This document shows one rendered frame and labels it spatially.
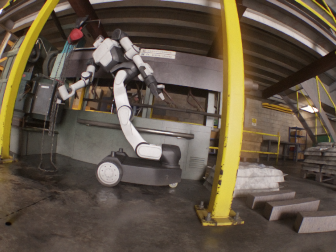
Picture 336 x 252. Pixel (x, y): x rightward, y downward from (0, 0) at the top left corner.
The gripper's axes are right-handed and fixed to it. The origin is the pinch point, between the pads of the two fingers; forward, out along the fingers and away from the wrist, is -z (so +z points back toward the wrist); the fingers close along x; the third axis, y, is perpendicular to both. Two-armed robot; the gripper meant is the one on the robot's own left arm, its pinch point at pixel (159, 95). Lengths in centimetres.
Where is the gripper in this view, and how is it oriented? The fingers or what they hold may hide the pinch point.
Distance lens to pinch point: 119.9
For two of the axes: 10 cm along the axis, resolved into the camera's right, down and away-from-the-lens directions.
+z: -4.9, -8.5, 1.7
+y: 7.8, -5.2, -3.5
